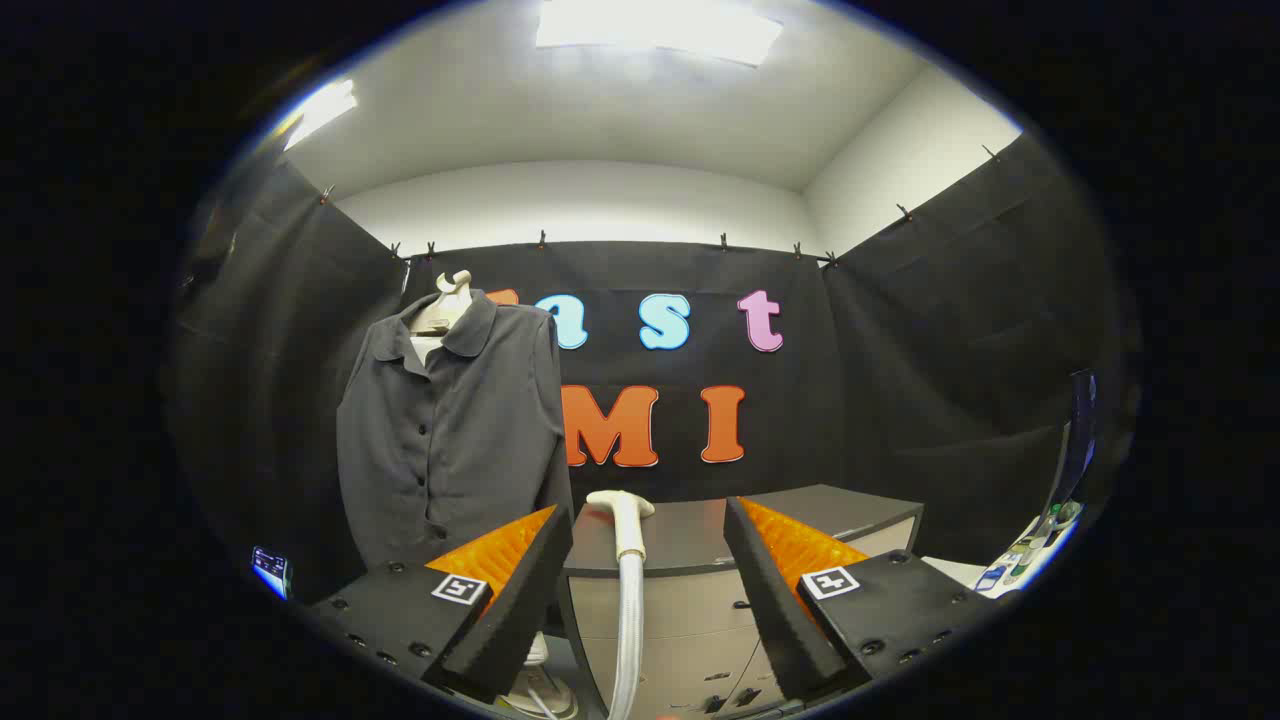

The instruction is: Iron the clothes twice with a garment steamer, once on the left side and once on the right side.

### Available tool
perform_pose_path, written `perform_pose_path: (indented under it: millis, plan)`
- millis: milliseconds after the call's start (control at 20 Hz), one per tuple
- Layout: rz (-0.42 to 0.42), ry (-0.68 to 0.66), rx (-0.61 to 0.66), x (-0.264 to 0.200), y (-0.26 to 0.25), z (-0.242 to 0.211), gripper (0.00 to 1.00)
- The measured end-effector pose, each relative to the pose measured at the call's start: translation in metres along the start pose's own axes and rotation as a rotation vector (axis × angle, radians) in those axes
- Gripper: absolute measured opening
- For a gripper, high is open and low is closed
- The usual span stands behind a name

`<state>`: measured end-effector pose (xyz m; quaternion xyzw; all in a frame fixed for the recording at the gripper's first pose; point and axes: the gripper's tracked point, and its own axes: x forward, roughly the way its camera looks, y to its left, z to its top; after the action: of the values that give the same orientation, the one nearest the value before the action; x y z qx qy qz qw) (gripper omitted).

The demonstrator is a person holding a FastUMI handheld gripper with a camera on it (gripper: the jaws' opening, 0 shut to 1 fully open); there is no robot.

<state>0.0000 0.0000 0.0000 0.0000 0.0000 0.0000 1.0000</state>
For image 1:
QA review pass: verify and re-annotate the white steamer base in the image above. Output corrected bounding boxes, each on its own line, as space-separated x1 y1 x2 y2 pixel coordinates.
500 632 579 720

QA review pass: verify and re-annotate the pile of small colourful items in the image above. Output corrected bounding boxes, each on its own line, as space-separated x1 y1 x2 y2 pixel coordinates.
975 500 1086 593

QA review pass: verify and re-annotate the beige garment hanger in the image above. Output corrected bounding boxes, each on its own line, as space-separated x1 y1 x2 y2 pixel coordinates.
408 270 474 337

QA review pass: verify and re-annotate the white side table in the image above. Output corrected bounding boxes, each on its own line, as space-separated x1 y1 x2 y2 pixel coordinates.
920 505 1086 601

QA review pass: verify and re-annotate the small ceiling light panel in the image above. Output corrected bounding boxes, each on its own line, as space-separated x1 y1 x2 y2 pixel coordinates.
283 78 358 151

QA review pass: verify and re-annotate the dark grey button shirt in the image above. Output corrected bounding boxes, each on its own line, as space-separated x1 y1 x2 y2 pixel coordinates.
336 290 574 571

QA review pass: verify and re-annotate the row of backdrop clips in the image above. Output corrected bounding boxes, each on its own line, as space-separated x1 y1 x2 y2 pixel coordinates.
318 145 1001 269

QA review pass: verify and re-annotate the grey drawer cabinet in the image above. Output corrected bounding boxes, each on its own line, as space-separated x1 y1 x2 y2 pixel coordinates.
555 484 926 719

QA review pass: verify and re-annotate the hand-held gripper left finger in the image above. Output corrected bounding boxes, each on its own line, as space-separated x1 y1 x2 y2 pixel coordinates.
310 503 574 704

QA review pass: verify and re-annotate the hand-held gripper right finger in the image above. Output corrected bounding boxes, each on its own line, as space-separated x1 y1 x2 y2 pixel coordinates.
723 495 991 703

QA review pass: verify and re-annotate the small lit screen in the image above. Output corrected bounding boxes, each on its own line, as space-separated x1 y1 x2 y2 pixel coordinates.
250 545 293 601

